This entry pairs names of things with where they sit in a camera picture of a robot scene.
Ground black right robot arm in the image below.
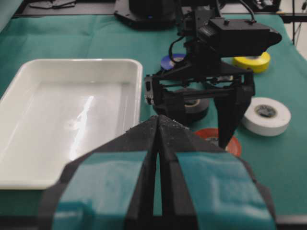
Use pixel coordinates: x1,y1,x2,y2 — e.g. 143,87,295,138
145,0,256,148

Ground white plastic tray case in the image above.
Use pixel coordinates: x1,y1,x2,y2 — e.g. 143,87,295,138
0,59,143,190

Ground black camera cable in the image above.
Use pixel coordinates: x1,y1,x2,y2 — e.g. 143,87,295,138
236,0,257,23

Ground white tape roll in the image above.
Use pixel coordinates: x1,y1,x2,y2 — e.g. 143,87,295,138
241,97,291,137

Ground red tape roll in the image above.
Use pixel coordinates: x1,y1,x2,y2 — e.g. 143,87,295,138
194,128,242,157

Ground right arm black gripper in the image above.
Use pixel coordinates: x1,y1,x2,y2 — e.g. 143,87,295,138
144,54,255,149

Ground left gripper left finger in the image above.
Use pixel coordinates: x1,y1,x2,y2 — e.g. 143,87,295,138
39,116,158,230

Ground yellow tape roll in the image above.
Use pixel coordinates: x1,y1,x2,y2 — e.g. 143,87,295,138
233,52,271,73

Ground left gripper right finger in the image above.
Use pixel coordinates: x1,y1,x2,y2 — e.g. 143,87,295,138
158,115,276,230

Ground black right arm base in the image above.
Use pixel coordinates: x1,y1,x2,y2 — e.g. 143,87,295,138
114,0,176,29

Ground black tape roll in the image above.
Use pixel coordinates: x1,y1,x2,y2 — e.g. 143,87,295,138
172,98,210,125

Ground blue tape roll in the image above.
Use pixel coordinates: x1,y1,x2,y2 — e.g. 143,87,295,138
161,53,185,70

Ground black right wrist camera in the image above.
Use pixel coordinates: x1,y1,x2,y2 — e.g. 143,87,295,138
197,18,282,58

